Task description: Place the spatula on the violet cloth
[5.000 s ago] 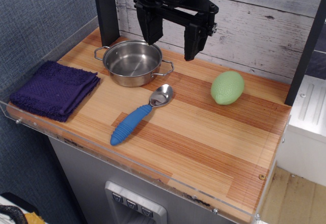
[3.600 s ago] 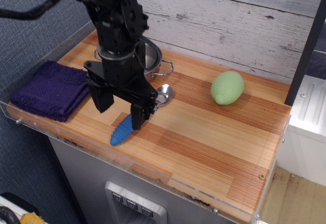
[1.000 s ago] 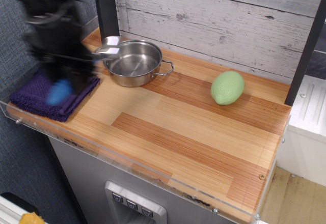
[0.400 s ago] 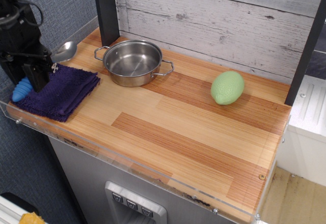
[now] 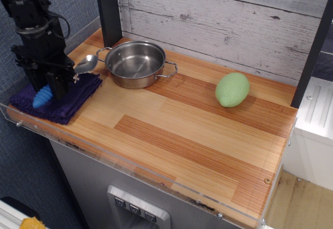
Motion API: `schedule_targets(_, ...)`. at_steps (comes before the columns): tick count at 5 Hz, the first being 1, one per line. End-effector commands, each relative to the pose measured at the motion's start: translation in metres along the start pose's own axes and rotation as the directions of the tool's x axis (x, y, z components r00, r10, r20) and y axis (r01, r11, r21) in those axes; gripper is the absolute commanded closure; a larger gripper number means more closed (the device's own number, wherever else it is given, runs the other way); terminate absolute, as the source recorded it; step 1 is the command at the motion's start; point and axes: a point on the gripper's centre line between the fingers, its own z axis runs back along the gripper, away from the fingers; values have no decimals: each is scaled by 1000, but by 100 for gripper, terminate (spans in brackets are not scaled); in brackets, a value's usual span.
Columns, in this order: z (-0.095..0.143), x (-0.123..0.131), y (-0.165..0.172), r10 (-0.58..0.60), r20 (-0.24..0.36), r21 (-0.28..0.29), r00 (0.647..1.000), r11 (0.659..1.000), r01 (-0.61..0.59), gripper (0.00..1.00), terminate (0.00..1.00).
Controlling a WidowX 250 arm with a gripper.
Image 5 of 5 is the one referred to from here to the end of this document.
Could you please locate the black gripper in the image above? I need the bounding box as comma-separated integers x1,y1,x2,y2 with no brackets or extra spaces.
11,12,73,100

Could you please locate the blue handled metal spoon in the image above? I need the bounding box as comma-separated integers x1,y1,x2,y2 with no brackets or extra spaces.
32,55,98,108

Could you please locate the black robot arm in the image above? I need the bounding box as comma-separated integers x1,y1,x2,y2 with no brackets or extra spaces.
1,0,75,100

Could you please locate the violet folded cloth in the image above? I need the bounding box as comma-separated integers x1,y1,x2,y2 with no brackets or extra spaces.
10,73,103,125

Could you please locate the clear acrylic table guard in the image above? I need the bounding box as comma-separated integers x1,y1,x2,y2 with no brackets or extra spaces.
0,15,298,229

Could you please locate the stainless steel pot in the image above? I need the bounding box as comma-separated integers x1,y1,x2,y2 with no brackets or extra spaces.
96,41,178,89

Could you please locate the grey cabinet with dispenser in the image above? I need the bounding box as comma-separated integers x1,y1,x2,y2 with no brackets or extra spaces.
51,141,236,228

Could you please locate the yellow object bottom left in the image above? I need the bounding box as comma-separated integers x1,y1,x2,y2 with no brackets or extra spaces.
19,217,47,229

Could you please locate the green plastic lime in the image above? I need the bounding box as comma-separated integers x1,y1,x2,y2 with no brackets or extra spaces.
215,72,250,108

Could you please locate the white appliance at right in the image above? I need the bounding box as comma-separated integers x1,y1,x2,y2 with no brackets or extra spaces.
282,77,332,190

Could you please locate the black cable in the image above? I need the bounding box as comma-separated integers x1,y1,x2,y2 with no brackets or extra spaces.
48,11,71,39

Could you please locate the black vertical post left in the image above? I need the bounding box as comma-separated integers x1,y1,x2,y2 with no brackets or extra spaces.
97,0,123,47

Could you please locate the black vertical post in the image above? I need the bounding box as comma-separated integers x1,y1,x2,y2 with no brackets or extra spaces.
291,0,332,108
97,0,123,47

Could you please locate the black vertical post right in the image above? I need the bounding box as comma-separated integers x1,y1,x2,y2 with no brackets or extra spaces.
291,0,332,108

